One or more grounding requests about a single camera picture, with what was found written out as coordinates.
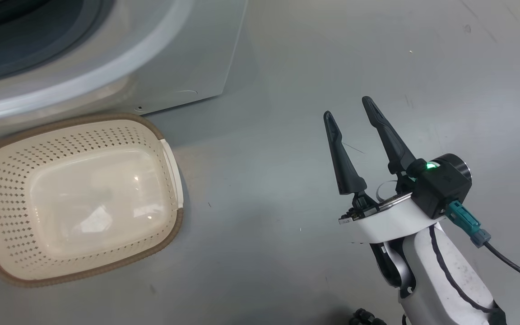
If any right gripper's white body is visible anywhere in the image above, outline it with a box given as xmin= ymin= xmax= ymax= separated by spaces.
xmin=339 ymin=192 xmax=446 ymax=245

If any cream perforated laundry basket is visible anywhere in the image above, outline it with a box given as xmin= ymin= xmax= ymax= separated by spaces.
xmin=0 ymin=113 xmax=184 ymax=288

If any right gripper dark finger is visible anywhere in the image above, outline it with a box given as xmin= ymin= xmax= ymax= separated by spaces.
xmin=323 ymin=111 xmax=378 ymax=213
xmin=362 ymin=96 xmax=417 ymax=195

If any white front-load washing machine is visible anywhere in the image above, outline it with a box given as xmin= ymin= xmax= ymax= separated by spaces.
xmin=0 ymin=0 xmax=248 ymax=131

